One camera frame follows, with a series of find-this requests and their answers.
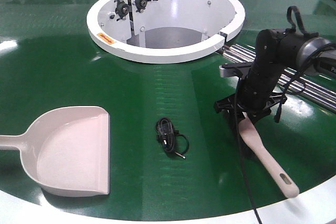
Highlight pink hand brush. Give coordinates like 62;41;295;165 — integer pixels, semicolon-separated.
238;112;300;198

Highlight white outer conveyor rim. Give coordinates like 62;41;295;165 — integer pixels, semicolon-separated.
1;0;335;223

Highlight orange warning label front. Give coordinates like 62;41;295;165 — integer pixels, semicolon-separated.
97;33;115;45

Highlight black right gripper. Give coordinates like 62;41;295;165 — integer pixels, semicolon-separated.
214;62;287;123

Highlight steel roller strip right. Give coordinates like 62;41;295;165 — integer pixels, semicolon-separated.
218;44;335;113

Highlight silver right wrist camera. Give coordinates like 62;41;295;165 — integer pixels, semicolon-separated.
219;62;252;79

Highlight pink plastic dustpan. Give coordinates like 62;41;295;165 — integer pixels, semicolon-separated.
1;106;110;197

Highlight black bearing mount left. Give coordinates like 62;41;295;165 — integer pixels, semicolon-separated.
115;0;130;21

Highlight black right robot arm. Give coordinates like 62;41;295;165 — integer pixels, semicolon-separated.
214;28;335;122

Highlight black bearing mount right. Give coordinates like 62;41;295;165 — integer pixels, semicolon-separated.
134;0;158;13

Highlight black bearing mount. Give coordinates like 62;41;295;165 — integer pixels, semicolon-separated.
134;0;158;13
115;0;130;21

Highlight white central ring housing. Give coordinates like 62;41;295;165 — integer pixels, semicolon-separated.
87;0;245;64

